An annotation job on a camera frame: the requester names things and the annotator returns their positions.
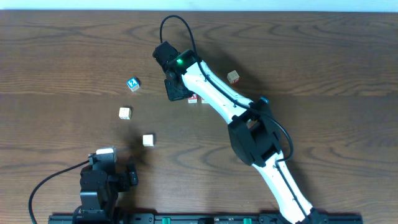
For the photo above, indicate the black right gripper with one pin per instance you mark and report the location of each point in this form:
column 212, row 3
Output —
column 178, row 92

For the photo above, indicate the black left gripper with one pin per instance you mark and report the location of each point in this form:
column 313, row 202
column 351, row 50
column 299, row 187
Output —
column 125, row 179

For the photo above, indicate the red A letter block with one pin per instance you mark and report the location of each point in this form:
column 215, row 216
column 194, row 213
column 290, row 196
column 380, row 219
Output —
column 193, row 98

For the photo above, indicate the red I letter block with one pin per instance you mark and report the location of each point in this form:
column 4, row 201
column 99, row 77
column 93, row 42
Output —
column 204, row 101

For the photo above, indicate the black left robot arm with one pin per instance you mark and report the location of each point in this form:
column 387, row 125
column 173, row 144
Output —
column 97, row 207

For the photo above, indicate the blue H letter block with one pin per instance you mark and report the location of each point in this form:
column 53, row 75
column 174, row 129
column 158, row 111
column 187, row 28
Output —
column 148, row 140

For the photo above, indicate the blue 2 number block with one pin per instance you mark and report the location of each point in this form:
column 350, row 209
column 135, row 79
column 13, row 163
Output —
column 133, row 84

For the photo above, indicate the cow picture wooden block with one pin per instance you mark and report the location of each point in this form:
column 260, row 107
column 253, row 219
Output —
column 124, row 113

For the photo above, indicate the red E letter block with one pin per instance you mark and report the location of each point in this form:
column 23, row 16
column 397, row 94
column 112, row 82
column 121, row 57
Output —
column 233, row 77

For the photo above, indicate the blue D letter block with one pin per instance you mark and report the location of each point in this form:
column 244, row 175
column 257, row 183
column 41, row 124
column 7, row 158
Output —
column 264, row 99

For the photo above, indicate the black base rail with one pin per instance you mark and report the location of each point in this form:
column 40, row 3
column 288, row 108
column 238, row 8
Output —
column 265, row 218

